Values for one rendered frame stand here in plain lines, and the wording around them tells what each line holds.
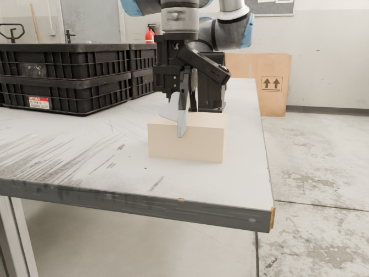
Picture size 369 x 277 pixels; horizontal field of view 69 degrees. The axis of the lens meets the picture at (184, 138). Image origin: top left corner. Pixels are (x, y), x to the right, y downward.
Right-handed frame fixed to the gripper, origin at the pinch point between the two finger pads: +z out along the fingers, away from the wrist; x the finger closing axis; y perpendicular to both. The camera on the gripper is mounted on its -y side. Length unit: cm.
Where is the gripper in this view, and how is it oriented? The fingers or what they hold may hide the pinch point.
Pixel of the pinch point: (190, 128)
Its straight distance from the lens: 61.0
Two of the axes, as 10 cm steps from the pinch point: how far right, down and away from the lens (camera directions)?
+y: -9.8, -0.7, 2.1
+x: -2.2, 3.3, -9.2
